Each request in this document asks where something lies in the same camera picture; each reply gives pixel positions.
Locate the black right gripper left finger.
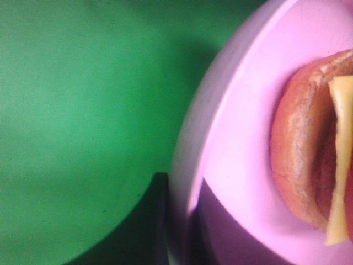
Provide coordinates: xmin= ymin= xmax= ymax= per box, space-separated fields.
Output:
xmin=68 ymin=172 xmax=169 ymax=264

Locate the burger with lettuce and cheese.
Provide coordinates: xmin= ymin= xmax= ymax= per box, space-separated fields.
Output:
xmin=270 ymin=49 xmax=352 ymax=245

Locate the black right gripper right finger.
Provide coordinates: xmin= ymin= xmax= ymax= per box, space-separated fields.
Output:
xmin=189 ymin=181 xmax=290 ymax=265

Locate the pink round plate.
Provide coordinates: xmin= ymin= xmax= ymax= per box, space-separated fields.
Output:
xmin=168 ymin=1 xmax=352 ymax=264

